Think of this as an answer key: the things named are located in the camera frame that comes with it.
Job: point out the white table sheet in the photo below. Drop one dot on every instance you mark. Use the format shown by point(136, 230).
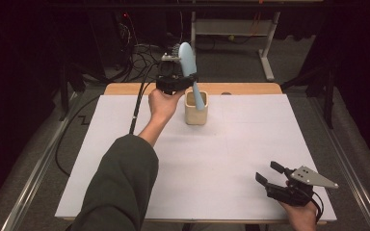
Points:
point(221, 160)

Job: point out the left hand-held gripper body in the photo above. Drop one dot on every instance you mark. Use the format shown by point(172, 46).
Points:
point(170, 77)

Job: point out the black stand leg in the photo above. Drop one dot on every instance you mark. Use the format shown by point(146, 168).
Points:
point(324, 83)
point(70, 80)

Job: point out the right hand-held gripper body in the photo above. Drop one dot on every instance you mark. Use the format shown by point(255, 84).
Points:
point(297, 189)

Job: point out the aluminium floor rail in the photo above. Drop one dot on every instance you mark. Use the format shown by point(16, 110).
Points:
point(35, 173)
point(350, 166)

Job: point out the beige square cup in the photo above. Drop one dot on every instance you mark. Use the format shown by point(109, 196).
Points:
point(194, 115)

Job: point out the person's right hand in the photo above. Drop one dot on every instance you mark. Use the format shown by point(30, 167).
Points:
point(300, 215)

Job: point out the white metal desk frame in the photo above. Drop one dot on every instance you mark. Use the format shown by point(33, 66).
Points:
point(231, 27)

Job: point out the person's left hand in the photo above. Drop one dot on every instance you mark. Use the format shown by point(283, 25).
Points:
point(164, 106)

